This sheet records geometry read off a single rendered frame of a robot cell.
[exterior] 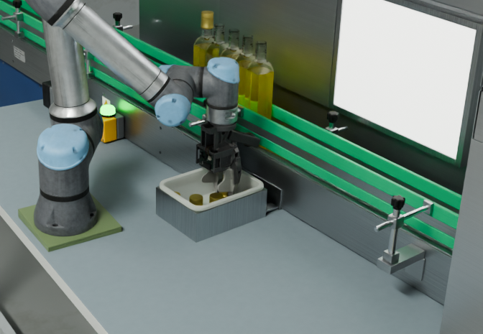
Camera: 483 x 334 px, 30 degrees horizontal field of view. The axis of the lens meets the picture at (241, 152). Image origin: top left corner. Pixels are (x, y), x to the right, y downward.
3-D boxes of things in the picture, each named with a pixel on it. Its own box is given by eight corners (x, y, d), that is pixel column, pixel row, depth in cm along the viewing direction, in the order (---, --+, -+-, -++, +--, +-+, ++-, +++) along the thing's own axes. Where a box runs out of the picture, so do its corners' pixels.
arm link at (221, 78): (205, 54, 216) (241, 56, 216) (205, 97, 221) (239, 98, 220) (203, 65, 209) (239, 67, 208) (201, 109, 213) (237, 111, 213)
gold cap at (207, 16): (200, 29, 247) (200, 13, 245) (200, 25, 250) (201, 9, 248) (213, 29, 247) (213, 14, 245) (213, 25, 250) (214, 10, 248)
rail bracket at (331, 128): (349, 158, 232) (353, 110, 227) (330, 164, 228) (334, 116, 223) (338, 152, 235) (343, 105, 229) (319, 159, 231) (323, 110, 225)
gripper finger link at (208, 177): (195, 192, 229) (200, 162, 224) (213, 185, 233) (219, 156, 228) (203, 198, 227) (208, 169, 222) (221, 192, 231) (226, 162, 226)
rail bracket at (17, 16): (26, 39, 307) (23, 1, 302) (6, 43, 303) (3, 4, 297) (20, 36, 310) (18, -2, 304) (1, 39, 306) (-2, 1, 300)
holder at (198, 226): (282, 210, 232) (283, 183, 229) (195, 243, 216) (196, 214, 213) (239, 184, 244) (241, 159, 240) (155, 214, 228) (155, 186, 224)
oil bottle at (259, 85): (271, 136, 242) (275, 60, 233) (255, 141, 239) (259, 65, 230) (257, 128, 246) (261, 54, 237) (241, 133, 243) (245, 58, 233)
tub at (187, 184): (267, 215, 229) (268, 184, 225) (195, 241, 215) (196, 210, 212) (224, 188, 241) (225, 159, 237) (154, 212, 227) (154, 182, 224)
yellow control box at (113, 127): (124, 138, 267) (124, 116, 264) (103, 145, 263) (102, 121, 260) (112, 131, 272) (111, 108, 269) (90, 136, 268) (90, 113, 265)
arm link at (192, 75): (153, 76, 207) (200, 79, 206) (159, 58, 217) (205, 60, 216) (153, 107, 211) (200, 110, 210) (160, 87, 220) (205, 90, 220)
